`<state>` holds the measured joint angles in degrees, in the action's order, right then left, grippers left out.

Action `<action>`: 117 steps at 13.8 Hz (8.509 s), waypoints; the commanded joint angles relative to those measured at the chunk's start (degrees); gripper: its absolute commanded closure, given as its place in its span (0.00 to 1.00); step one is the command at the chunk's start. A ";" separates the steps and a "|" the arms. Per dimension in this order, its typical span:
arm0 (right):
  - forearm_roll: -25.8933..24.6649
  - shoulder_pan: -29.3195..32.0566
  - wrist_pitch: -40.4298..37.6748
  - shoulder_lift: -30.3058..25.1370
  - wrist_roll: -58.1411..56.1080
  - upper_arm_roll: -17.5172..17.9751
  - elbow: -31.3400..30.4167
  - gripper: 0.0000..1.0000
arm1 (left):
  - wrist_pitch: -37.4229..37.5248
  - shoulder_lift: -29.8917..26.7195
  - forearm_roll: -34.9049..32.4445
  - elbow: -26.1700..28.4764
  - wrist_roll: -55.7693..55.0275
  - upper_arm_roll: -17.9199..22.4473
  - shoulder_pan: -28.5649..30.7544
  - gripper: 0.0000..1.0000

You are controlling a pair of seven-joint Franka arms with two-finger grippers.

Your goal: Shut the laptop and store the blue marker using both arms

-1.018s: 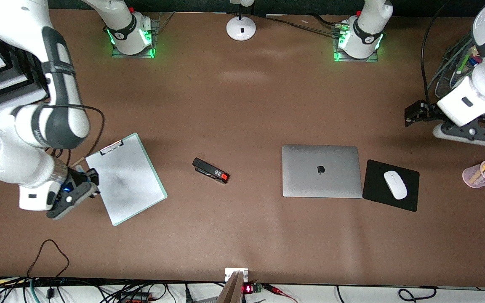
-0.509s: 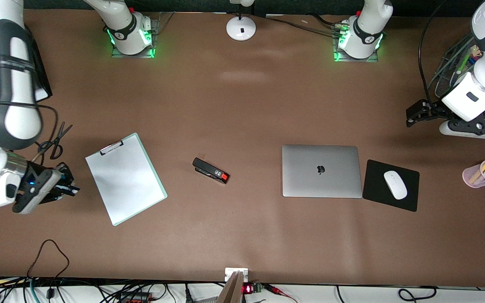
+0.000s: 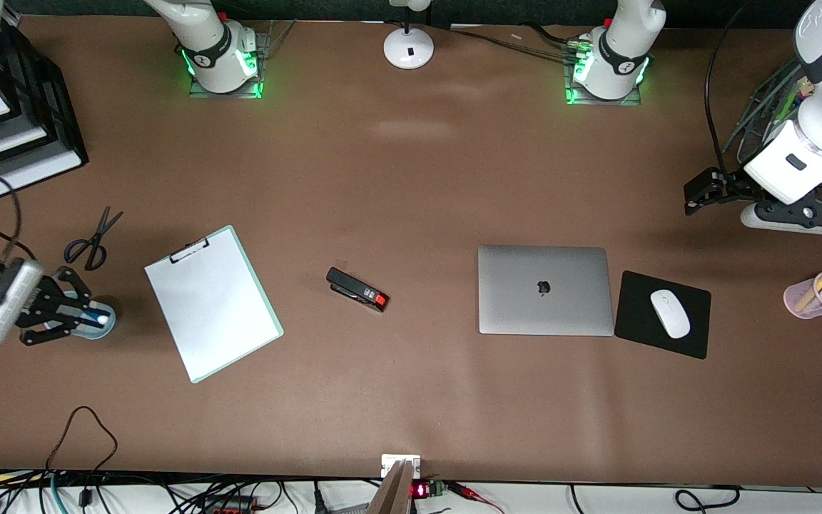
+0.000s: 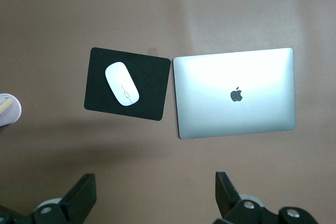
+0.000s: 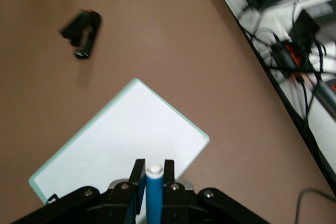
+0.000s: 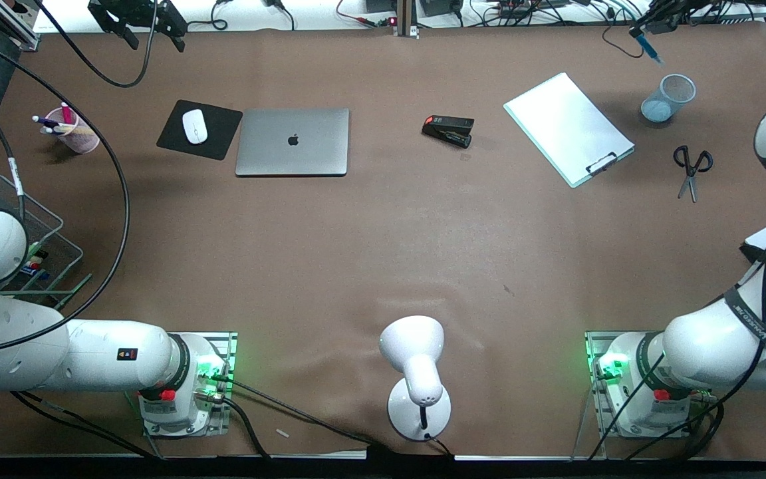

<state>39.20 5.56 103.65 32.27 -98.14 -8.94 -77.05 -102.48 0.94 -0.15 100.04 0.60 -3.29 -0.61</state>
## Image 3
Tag silver laptop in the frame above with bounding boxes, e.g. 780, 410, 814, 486
477, 245, 615, 337

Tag blue mesh pen cup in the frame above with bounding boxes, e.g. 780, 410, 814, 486
44, 291, 117, 341

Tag black scissors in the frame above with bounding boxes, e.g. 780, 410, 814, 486
63, 206, 125, 272

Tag beige pencil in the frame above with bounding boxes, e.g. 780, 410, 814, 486
795, 268, 822, 313

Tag white computer mouse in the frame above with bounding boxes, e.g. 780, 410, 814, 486
650, 288, 691, 340

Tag black mouse pad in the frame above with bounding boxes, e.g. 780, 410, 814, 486
614, 270, 712, 361

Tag mint clipboard with white paper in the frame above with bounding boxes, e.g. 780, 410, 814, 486
143, 225, 285, 385

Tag black stacked document tray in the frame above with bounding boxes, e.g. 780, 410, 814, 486
0, 16, 89, 199

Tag black and red stapler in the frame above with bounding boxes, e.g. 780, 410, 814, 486
325, 267, 390, 313

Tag white round lamp base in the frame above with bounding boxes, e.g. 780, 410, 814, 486
382, 0, 435, 71

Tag white square box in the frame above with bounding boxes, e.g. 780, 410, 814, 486
381, 454, 422, 479

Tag black wire mesh organizer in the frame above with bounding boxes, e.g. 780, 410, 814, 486
724, 29, 822, 202

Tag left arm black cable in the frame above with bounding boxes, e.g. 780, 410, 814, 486
704, 0, 753, 173

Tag brown looped cable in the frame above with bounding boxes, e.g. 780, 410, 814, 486
45, 405, 119, 509

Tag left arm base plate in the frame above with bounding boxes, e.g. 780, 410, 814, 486
563, 39, 644, 107

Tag tangled black cable bundle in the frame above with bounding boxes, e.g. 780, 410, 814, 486
0, 468, 376, 514

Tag thick black cable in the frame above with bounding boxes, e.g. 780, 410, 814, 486
522, 21, 584, 46

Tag thin black power cable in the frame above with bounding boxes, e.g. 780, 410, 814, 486
447, 27, 577, 62

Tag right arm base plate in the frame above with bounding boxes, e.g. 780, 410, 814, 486
187, 20, 296, 100

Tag black coiled cable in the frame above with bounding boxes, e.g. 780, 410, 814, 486
674, 485, 742, 514

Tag grey mounting post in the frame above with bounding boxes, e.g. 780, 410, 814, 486
367, 460, 413, 514

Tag red wires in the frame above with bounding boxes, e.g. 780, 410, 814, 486
449, 481, 506, 514

